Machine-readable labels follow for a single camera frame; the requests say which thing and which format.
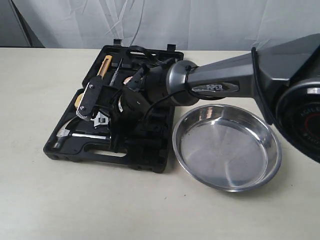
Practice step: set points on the white backdrop curtain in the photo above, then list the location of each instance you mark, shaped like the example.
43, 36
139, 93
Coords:
221, 25

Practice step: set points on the black plastic tool case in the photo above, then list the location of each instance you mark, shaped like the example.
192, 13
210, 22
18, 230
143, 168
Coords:
142, 147

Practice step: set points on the yellow tape measure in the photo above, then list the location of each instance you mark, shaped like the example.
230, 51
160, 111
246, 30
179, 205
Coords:
78, 101

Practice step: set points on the orange utility knife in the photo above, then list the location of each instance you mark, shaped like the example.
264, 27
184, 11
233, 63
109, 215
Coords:
105, 65

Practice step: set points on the thin black test pen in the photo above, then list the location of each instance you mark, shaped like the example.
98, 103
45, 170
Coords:
116, 73

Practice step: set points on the electrical tape roll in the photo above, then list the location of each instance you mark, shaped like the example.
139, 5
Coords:
127, 81

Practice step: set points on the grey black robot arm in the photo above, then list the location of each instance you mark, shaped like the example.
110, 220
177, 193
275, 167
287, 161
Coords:
284, 81

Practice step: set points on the silver adjustable wrench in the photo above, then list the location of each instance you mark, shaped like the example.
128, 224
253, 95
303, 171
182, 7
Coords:
101, 120

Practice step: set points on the round stainless steel tray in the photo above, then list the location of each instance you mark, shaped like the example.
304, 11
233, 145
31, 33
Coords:
226, 147

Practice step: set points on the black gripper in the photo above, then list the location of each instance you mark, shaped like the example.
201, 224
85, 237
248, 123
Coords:
127, 105

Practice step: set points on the black handled claw hammer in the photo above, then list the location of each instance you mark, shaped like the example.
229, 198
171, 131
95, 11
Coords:
63, 133

